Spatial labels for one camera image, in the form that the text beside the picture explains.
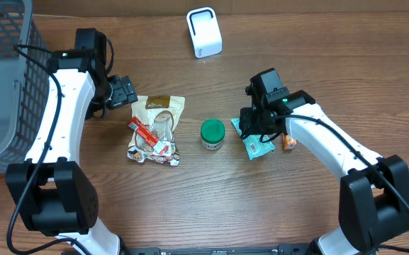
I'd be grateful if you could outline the teal wet wipes packet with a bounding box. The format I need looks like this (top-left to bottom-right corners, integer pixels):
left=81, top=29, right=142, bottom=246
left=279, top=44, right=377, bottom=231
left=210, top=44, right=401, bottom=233
left=242, top=135, right=275, bottom=161

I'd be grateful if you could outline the small orange tissue pack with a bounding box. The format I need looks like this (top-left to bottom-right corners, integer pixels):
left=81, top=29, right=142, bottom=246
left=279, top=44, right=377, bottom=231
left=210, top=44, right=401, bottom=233
left=281, top=133, right=297, bottom=150

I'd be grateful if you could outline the beige snack pouch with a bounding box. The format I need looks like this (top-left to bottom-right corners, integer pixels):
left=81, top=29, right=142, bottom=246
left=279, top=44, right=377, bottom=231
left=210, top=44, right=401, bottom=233
left=127, top=96, right=185, bottom=166

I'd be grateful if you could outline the green lid jar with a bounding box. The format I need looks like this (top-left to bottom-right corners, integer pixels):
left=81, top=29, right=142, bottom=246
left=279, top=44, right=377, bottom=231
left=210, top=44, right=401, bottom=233
left=200, top=119, right=225, bottom=150

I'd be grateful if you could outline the red candy bar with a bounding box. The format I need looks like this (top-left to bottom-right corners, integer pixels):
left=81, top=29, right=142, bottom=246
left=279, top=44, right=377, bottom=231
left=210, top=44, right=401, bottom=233
left=128, top=116, right=169, bottom=155

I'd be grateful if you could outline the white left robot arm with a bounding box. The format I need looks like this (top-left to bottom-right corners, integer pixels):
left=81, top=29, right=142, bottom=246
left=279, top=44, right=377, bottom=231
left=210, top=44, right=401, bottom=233
left=5, top=28, right=138, bottom=254

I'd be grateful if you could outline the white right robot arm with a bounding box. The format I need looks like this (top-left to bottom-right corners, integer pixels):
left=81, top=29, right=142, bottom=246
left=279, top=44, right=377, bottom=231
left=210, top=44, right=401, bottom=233
left=239, top=68, right=409, bottom=255

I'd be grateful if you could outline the white barcode scanner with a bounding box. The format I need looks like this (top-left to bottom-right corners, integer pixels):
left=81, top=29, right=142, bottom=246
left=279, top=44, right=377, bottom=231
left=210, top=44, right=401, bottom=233
left=186, top=6, right=223, bottom=58

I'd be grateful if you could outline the dark plastic mesh basket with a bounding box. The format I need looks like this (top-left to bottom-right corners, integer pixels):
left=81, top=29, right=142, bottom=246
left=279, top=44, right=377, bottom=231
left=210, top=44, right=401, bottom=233
left=0, top=0, right=50, bottom=174

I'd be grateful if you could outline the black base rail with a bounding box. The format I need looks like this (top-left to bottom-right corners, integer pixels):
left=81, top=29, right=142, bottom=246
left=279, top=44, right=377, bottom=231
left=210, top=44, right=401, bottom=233
left=126, top=244, right=313, bottom=255

